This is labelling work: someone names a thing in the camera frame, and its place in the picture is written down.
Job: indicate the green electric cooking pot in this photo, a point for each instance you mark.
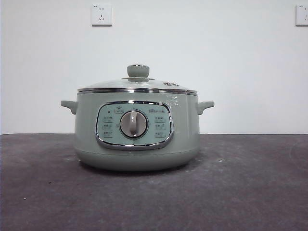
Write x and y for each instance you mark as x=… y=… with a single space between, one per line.
x=86 y=125

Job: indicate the glass lid with green knob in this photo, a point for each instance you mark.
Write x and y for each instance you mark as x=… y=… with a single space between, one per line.
x=137 y=71

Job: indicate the white wall socket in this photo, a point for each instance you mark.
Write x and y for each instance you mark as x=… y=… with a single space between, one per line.
x=302 y=15
x=101 y=15

